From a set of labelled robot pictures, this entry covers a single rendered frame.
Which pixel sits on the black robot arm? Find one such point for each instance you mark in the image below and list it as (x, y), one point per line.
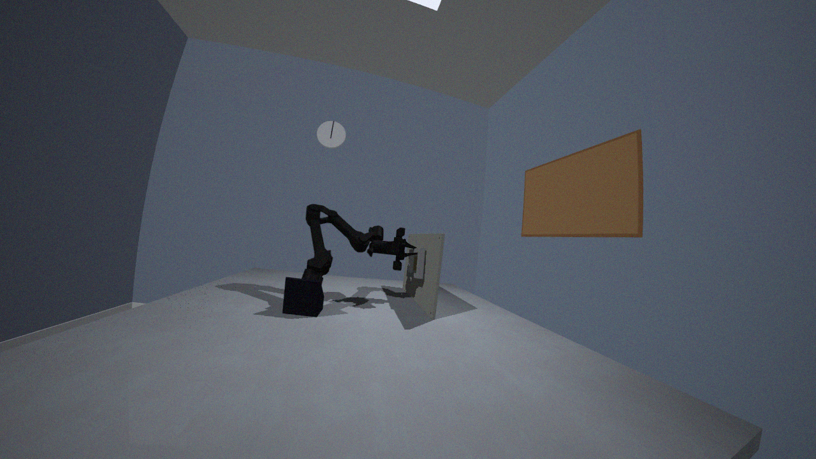
(322, 261)

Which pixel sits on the grey rectangular picture frame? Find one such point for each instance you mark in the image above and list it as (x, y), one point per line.
(415, 264)

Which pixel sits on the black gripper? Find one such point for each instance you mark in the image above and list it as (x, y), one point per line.
(397, 265)

